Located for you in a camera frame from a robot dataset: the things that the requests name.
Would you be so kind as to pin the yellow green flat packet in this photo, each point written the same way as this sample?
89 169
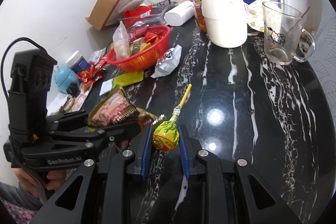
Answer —
123 80

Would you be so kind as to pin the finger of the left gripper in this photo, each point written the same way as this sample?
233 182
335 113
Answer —
100 137
67 121

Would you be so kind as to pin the red plastic mesh basket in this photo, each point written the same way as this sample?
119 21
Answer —
146 58

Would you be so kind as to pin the white peanut snack packet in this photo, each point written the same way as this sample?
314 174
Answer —
168 62

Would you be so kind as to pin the brown cardboard box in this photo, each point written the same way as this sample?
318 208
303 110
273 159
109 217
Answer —
105 13

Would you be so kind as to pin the yellow lollipop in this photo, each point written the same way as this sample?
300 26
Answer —
166 135

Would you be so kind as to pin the light blue round gadget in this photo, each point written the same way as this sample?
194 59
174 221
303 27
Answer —
67 81

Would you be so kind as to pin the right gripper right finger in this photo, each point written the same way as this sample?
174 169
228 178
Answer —
188 150

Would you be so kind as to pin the white cap supplement bottle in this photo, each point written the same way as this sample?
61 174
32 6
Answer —
77 63

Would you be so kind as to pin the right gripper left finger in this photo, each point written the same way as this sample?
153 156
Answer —
143 153

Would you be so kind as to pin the clear plastic container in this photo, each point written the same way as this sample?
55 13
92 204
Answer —
155 19

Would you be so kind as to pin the cream white kettle jug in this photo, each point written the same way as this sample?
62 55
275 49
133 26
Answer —
225 22

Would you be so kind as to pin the white tissue roll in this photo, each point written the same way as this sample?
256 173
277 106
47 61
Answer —
180 14

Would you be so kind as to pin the green brown jujube snack bag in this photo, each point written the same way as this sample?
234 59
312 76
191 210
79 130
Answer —
116 108

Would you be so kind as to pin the red snack bag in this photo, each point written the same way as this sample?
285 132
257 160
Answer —
132 16

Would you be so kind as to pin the person's left hand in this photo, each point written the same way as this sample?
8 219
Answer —
34 185

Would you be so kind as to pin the glass mug with cartoon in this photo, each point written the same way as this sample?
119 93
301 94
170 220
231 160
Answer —
282 33

